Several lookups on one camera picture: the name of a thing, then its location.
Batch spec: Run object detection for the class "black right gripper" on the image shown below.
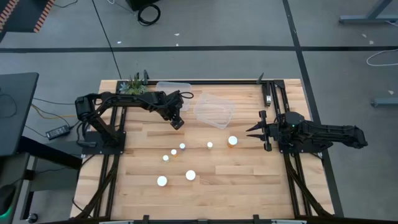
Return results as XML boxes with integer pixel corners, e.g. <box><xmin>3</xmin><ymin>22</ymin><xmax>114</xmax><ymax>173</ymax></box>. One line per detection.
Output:
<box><xmin>246</xmin><ymin>110</ymin><xmax>283</xmax><ymax>152</ymax></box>

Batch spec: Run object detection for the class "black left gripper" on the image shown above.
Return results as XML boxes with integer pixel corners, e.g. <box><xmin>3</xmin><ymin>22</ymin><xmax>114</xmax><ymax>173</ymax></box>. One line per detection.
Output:
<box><xmin>151</xmin><ymin>90</ymin><xmax>185</xmax><ymax>131</ymax></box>

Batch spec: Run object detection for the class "clear plastic bin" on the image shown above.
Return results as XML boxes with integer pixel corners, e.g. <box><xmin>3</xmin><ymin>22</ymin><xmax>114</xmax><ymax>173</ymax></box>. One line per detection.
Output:
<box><xmin>155</xmin><ymin>81</ymin><xmax>193</xmax><ymax>112</ymax></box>
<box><xmin>193</xmin><ymin>93</ymin><xmax>236</xmax><ymax>130</ymax></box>

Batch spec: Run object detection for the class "green potted plant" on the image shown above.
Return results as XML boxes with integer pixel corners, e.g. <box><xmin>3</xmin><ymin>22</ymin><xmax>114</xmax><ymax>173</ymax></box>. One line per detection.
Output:
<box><xmin>119</xmin><ymin>73</ymin><xmax>149</xmax><ymax>96</ymax></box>

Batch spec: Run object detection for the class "black power adapter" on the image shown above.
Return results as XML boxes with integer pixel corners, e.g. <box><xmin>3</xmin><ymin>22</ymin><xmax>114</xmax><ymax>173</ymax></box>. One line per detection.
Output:
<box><xmin>45</xmin><ymin>124</ymin><xmax>71</xmax><ymax>140</ymax></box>

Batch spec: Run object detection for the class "black box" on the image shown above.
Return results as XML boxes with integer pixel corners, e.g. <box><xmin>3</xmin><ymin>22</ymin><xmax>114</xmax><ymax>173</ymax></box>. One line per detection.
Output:
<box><xmin>126</xmin><ymin>0</ymin><xmax>160</xmax><ymax>12</ymax></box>

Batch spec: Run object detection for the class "grey table foot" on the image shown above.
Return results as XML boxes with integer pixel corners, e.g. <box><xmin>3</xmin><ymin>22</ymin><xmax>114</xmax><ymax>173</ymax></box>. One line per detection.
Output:
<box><xmin>370</xmin><ymin>97</ymin><xmax>398</xmax><ymax>108</ymax></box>

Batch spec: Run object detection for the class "grey table base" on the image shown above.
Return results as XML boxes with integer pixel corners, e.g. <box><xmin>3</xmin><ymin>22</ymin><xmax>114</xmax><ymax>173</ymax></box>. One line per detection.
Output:
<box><xmin>338</xmin><ymin>0</ymin><xmax>398</xmax><ymax>26</ymax></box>

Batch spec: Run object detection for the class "black desk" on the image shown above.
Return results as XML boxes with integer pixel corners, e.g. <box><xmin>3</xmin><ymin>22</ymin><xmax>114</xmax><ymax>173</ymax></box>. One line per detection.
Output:
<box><xmin>0</xmin><ymin>72</ymin><xmax>40</xmax><ymax>157</ymax></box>

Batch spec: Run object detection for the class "black computer mouse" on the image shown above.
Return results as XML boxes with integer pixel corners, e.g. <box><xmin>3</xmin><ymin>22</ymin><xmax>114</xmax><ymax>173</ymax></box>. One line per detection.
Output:
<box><xmin>0</xmin><ymin>184</ymin><xmax>17</xmax><ymax>220</ymax></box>

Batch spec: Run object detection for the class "orange black striped mat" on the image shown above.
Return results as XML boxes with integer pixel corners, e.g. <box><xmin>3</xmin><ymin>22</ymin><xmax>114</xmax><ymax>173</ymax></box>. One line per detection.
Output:
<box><xmin>0</xmin><ymin>0</ymin><xmax>55</xmax><ymax>34</ymax></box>

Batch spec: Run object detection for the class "silver black frame bracket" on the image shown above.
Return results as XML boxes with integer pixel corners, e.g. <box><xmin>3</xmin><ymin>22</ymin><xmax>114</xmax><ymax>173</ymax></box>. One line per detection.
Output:
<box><xmin>262</xmin><ymin>82</ymin><xmax>274</xmax><ymax>108</ymax></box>

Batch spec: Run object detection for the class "black aluminium table frame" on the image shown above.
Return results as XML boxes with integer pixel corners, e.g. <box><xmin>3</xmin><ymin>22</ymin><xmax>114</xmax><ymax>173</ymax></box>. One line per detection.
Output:
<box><xmin>73</xmin><ymin>73</ymin><xmax>335</xmax><ymax>224</ymax></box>

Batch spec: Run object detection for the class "coiled black cable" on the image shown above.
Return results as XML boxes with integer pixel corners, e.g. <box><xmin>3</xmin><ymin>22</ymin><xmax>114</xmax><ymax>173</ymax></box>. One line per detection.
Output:
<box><xmin>137</xmin><ymin>3</ymin><xmax>162</xmax><ymax>27</ymax></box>

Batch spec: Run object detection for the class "yellow cable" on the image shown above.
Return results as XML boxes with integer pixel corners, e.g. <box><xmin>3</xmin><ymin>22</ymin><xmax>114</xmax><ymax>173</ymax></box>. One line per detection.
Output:
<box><xmin>30</xmin><ymin>103</ymin><xmax>78</xmax><ymax>121</ymax></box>

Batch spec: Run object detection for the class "white floor cable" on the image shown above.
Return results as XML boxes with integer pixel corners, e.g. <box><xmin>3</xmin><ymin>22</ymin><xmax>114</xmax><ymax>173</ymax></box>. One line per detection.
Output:
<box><xmin>366</xmin><ymin>49</ymin><xmax>398</xmax><ymax>67</ymax></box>

